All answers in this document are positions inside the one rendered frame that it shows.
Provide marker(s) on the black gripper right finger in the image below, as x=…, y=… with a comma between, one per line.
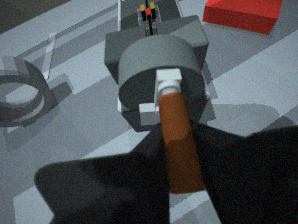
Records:
x=236, y=169

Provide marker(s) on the grey cylinder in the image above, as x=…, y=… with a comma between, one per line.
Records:
x=26, y=111

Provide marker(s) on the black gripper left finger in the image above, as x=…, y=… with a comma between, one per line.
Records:
x=139, y=177

